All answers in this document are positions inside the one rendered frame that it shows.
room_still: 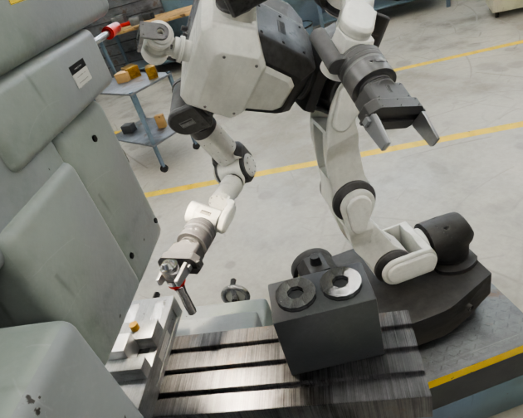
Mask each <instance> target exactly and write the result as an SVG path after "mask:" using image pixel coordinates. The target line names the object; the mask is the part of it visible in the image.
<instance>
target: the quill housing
mask: <svg viewBox="0 0 523 418"><path fill-rule="evenodd" d="M52 143H53V144H54V146H55V148H56V150H57V152H58V153H59V154H60V156H61V158H62V160H63V162H64V163H69V164H70V165H71V166H72V167H73V168H74V169H75V170H76V172H77V174H78V176H79V177H80V179H81V181H82V182H83V184H84V186H85V188H86V190H87V191H88V193H89V194H90V197H91V198H92V200H93V202H94V203H95V205H96V207H97V209H98V210H99V212H100V214H101V215H102V217H103V219H104V220H105V223H106V225H107V226H108V227H109V229H110V231H111V233H112V235H113V236H114V238H115V240H116V241H117V243H118V245H119V247H120V249H121V250H122V252H123V253H124V255H125V257H126V259H127V261H128V262H129V263H130V266H131V268H132V269H133V271H134V273H135V274H136V276H137V278H138V281H139V283H140V281H141V280H142V278H143V275H144V272H145V270H146V268H147V265H148V263H149V260H150V257H151V255H152V254H153V251H154V247H155V246H156V244H157V241H158V239H159V236H160V231H161V228H160V225H159V223H158V219H157V218H156V216H155V214H154V212H153V210H152V208H151V206H150V204H149V202H148V200H147V198H146V196H145V194H144V192H143V190H142V188H141V186H140V185H139V182H138V179H137V177H136V176H135V174H134V171H133V169H132V167H131V166H130V163H129V161H128V159H127V157H126V156H125V153H124V151H123V149H122V147H121V146H120V143H119V141H118V139H117V137H116V135H115V132H114V130H113V129H112V127H111V125H110V122H109V120H108V119H107V117H106V115H105V112H104V110H103V109H102V107H101V106H100V104H98V103H97V102H96V101H94V100H93V101H92V102H91V103H90V104H89V105H88V106H87V107H86V108H85V109H84V110H83V111H81V112H80V113H79V114H78V115H77V116H76V117H75V118H74V119H73V120H72V121H71V122H70V123H69V124H68V125H67V126H66V127H65V128H64V129H63V130H62V131H61V132H60V133H59V134H58V135H57V136H56V137H55V138H54V139H53V140H52Z"/></svg>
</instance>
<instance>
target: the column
mask: <svg viewBox="0 0 523 418"><path fill-rule="evenodd" d="M0 418H144V417H143V416H142V415H141V413H140V412H139V410H138V409H137V408H136V406H135V405H134V403H133V402H132V401H131V400H130V399H129V398H128V396H127V395H126V394H125V392H124V391H123V389H122V388H121V387H120V385H119V384H118V382H117V381H116V380H115V379H114V378H113V376H112V375H111V374H110V372H109V371H108V370H107V368H106V367H105V365H104V364H103V363H102V361H101V360H100V359H99V358H98V357H97V355H96V354H95V352H94V351H93V350H92V348H91V347H90V345H89V344H88V343H87V342H86V340H85V339H84V338H83V337H82V336H81V334H80V333H79V331H78V330H77V329H76V327H75V326H73V325H72V324H71V323H68V322H65V321H53V322H46V323H34V324H28V325H22V326H15V327H8V328H0Z"/></svg>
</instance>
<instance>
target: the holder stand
mask: <svg viewBox="0 0 523 418"><path fill-rule="evenodd" d="M268 291H269V298H270V304H271V316H272V322H273V325H274V328H275V330H276V335H277V337H278V339H279V342H280V345H281V348H282V351H283V353H284V355H285V358H286V362H287V364H288V367H289V369H290V372H291V375H297V374H301V373H304V372H311V371H314V370H318V369H322V368H326V367H333V366H336V365H340V364H344V363H347V362H353V361H358V360H361V359H365V358H369V357H375V356H379V355H383V354H384V343H383V337H382V332H381V326H380V320H379V310H378V304H377V299H376V297H375V294H374V291H373V289H372V287H371V284H370V282H369V279H368V277H367V275H366V273H365V271H364V267H363V266H362V263H361V262H357V263H353V264H350V265H343V266H340V267H335V268H333V269H329V270H323V271H320V272H316V273H313V274H309V275H303V276H300V277H296V278H292V279H287V280H283V281H280V282H276V283H273V284H269V285H268Z"/></svg>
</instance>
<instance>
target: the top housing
mask: <svg viewBox="0 0 523 418"><path fill-rule="evenodd" d="M108 10H109V3H108V1H107V0H0V76H1V75H4V74H5V73H7V72H9V71H10V70H12V69H14V68H15V67H17V66H19V65H21V64H22V63H24V62H25V61H28V60H30V59H31V58H33V57H34V56H36V55H38V54H40V53H41V52H43V51H45V50H46V49H48V48H50V47H51V46H54V45H55V44H57V43H58V42H60V41H62V40H64V39H66V38H67V37H69V36H71V35H72V34H74V33H76V32H78V31H79V30H81V29H82V28H84V27H87V26H88V25H90V24H91V23H92V22H95V21H97V20H98V19H100V18H102V17H103V16H104V15H105V14H106V13H107V12H108Z"/></svg>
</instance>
